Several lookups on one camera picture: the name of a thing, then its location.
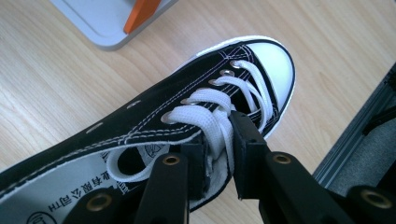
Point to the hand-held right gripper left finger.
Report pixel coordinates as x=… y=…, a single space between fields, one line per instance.
x=168 y=186

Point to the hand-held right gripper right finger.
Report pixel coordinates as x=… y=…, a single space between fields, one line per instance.
x=280 y=174

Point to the black canvas sneaker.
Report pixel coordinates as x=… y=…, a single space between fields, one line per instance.
x=193 y=102

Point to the white two-tier shoe rack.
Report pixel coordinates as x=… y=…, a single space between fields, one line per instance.
x=93 y=18

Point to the metal floor rail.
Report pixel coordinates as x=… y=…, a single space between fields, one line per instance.
x=351 y=149

